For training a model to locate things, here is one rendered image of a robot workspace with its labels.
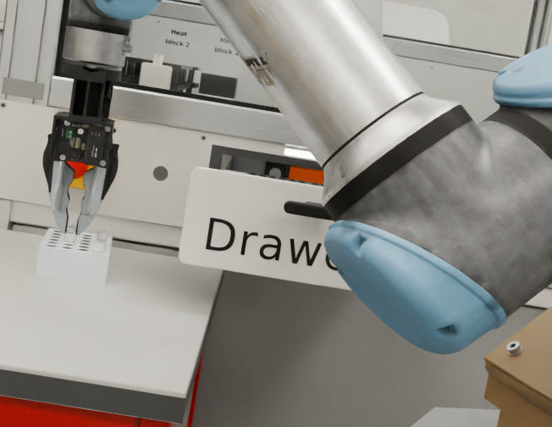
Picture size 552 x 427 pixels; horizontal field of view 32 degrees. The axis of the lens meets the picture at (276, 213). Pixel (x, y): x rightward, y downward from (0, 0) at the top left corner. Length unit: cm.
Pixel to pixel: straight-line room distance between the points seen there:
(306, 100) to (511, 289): 18
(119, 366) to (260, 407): 63
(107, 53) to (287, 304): 50
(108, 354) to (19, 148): 59
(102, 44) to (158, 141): 28
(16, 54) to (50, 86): 7
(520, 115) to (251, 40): 18
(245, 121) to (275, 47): 78
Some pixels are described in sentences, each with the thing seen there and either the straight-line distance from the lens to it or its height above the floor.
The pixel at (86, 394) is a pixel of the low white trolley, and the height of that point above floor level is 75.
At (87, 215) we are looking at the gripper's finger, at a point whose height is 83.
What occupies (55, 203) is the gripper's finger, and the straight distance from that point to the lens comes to 120.
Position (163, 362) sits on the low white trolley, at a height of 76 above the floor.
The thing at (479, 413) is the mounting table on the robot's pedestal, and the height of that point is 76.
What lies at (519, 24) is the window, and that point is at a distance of 147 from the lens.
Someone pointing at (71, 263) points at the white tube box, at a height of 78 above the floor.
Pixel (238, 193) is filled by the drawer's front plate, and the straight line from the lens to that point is 108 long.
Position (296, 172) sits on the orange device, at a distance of 177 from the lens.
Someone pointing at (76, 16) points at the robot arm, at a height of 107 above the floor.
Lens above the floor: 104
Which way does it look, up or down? 8 degrees down
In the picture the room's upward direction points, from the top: 9 degrees clockwise
